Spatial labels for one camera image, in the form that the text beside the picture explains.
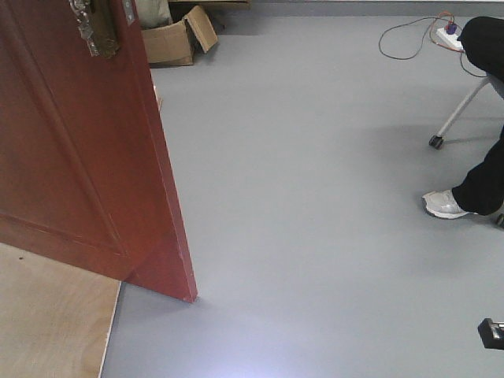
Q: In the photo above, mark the brown wooden door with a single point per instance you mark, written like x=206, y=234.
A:
x=85, y=172

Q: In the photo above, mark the brass door lock plate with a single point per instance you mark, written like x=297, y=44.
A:
x=96, y=27

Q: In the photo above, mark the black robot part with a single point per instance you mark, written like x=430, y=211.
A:
x=491, y=334

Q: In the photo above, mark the cardboard box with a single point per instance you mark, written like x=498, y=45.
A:
x=174, y=44

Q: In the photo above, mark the white sneaker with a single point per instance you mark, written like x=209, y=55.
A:
x=442, y=204

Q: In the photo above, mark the plywood base platform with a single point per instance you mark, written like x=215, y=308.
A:
x=56, y=319

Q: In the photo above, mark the white power strip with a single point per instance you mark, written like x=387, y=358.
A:
x=450, y=41

